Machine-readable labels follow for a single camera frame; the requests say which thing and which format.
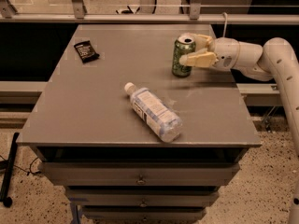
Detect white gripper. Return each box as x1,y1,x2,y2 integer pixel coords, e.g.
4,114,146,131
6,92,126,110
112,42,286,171
179,33,240,71

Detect metal guard rail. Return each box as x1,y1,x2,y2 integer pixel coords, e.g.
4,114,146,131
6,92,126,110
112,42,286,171
0,0,299,25

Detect bottom grey drawer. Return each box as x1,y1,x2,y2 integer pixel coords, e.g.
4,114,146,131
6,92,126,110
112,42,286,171
82,206,206,221

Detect clear plastic water bottle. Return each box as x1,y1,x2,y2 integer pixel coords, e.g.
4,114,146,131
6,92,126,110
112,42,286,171
124,82,182,143

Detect grey drawer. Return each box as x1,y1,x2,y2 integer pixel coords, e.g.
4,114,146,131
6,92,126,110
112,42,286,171
82,206,206,221
39,162,239,187
65,189,219,207

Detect black snack packet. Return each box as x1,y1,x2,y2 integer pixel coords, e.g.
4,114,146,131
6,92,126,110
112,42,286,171
74,41,100,63

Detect middle grey drawer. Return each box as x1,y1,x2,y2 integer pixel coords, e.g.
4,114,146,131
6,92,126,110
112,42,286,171
65,189,219,207

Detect black floor cable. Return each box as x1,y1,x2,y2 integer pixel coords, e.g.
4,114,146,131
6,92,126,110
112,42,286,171
0,154,43,176

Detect black stand leg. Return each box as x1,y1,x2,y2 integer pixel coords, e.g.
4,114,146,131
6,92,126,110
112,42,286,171
0,133,19,208

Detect grey drawer cabinet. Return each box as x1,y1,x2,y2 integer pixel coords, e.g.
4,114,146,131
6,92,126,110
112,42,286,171
18,25,260,222

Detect white hanging cable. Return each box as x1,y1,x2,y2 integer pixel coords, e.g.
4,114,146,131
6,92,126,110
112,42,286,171
221,12,229,39

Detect top grey drawer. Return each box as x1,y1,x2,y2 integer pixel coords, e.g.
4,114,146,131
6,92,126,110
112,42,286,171
39,162,239,187

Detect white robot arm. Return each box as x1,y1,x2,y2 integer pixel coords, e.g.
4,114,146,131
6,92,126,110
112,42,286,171
180,35,299,224

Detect green soda can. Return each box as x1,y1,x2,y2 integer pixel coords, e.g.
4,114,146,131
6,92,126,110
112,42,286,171
172,33,196,77

